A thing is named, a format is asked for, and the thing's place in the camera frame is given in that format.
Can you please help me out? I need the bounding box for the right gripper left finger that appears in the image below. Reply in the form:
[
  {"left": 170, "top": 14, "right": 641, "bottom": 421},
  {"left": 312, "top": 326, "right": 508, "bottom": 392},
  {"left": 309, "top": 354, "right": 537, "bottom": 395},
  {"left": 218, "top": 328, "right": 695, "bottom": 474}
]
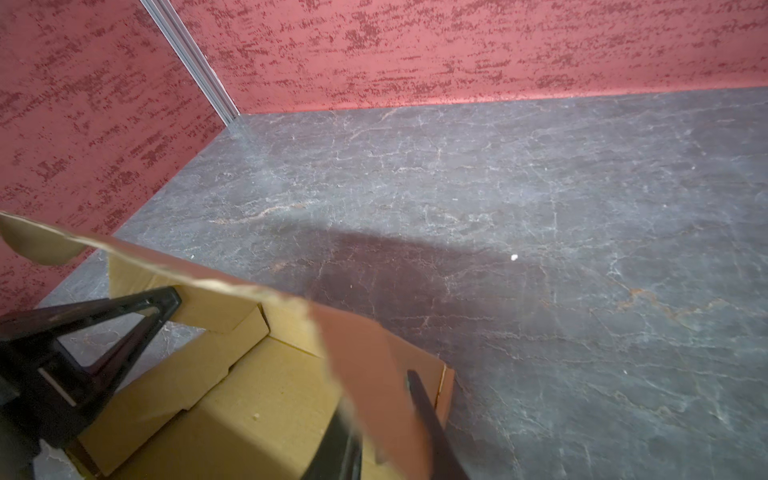
[{"left": 301, "top": 403, "right": 363, "bottom": 480}]

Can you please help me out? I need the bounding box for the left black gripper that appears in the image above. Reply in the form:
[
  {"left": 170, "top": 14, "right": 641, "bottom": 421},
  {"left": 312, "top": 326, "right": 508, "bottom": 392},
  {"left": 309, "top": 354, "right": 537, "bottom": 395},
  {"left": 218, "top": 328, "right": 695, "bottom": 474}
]
[{"left": 1, "top": 287, "right": 182, "bottom": 479}]

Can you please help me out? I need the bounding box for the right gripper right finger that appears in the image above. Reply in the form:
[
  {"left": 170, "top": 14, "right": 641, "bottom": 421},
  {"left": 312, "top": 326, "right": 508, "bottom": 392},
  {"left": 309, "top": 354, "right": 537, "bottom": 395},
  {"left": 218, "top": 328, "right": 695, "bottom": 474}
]
[{"left": 407, "top": 370, "right": 469, "bottom": 480}]

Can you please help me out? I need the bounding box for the brown cardboard box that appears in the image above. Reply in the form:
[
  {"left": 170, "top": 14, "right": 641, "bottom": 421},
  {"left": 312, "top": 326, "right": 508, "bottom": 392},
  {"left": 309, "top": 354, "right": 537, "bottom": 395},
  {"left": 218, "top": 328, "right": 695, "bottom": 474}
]
[{"left": 1, "top": 213, "right": 455, "bottom": 479}]

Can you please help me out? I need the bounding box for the left aluminium corner post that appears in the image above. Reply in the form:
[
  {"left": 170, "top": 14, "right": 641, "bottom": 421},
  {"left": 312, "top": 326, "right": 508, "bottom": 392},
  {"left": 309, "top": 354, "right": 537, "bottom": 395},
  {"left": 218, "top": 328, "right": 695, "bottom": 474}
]
[{"left": 140, "top": 0, "right": 240, "bottom": 126}]

